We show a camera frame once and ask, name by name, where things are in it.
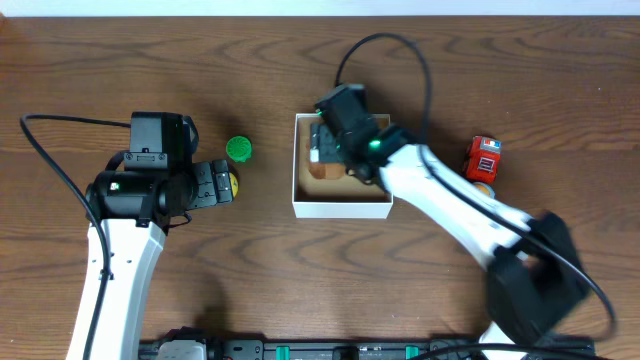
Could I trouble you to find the yellow ball with blue letters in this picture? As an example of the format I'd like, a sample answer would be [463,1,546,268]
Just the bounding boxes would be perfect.
[229,173,239,197]

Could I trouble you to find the brown plush toy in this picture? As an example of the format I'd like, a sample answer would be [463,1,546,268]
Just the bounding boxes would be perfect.
[306,140,345,180]

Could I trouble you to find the green round plastic toy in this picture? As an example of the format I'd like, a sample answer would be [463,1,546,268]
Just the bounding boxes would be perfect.
[225,136,252,163]

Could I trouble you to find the red toy car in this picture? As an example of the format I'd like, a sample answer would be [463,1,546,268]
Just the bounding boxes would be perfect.
[463,136,502,185]

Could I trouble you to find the yellow rubber duck blue hat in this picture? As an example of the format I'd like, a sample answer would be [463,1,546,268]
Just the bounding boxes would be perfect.
[473,182,496,199]

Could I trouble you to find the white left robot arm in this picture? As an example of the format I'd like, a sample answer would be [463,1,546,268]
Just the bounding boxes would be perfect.
[67,158,238,359]

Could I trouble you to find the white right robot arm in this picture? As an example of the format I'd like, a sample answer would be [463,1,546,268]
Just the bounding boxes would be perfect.
[315,84,591,359]

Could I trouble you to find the white cardboard box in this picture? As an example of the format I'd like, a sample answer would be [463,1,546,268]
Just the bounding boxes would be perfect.
[291,113,394,219]

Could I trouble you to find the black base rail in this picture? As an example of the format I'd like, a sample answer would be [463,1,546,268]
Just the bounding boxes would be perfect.
[134,327,596,360]

